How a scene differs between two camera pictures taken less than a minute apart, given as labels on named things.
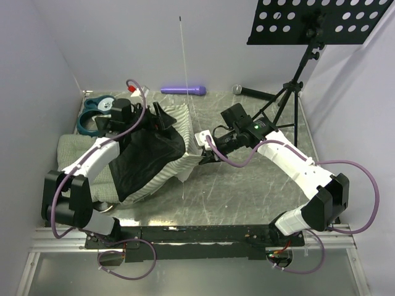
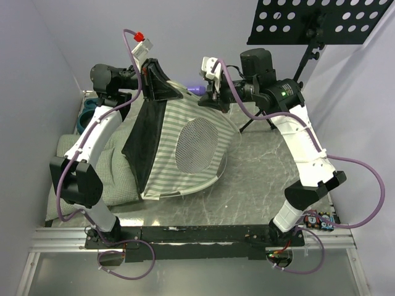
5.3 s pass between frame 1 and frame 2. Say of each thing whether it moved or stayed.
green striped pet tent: moved
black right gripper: moved
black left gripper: moved
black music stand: stayed
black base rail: stayed
